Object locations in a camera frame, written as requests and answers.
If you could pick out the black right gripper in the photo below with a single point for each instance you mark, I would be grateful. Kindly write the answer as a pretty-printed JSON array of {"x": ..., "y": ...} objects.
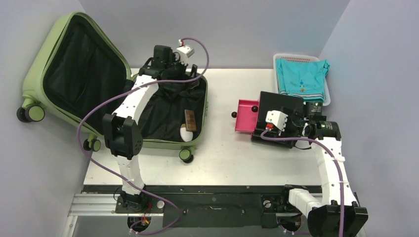
[{"x": 292, "y": 118}]

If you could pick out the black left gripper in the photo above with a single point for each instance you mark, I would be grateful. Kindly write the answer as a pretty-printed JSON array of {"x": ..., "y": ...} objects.
[{"x": 175, "y": 60}]

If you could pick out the teal garment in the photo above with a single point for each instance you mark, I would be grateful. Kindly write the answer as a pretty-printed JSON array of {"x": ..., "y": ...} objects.
[{"x": 302, "y": 79}]

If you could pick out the black and pink storage organizer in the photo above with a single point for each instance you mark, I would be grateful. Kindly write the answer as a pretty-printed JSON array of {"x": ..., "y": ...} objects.
[{"x": 250, "y": 117}]

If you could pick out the white perforated plastic basket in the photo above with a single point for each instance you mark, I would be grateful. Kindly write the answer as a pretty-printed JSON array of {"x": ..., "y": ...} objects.
[{"x": 301, "y": 58}]

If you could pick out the white brown cosmetic palette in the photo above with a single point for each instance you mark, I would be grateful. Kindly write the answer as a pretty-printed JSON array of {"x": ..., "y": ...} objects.
[{"x": 189, "y": 126}]

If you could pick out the green hard-shell suitcase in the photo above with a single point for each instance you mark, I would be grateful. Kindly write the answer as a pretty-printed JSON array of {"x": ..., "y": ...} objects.
[{"x": 79, "y": 76}]

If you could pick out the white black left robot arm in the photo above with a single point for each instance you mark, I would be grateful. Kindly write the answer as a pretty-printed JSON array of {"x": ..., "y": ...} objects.
[{"x": 120, "y": 129}]

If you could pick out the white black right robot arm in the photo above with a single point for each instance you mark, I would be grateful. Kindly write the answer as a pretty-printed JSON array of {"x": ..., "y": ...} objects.
[{"x": 330, "y": 183}]

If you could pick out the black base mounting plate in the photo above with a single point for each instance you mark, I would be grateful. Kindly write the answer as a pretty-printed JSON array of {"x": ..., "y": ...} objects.
[{"x": 269, "y": 207}]

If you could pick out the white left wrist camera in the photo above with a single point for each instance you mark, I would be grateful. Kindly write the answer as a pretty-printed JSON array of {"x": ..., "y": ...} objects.
[{"x": 184, "y": 52}]

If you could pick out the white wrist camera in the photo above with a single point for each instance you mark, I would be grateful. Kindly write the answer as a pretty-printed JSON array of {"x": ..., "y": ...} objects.
[
  {"x": 184, "y": 52},
  {"x": 277, "y": 119}
]

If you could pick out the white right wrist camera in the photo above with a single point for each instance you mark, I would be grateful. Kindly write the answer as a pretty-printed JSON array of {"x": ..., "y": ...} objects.
[{"x": 277, "y": 119}]

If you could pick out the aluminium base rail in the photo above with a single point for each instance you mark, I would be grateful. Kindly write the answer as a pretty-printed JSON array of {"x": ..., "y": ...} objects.
[{"x": 98, "y": 204}]

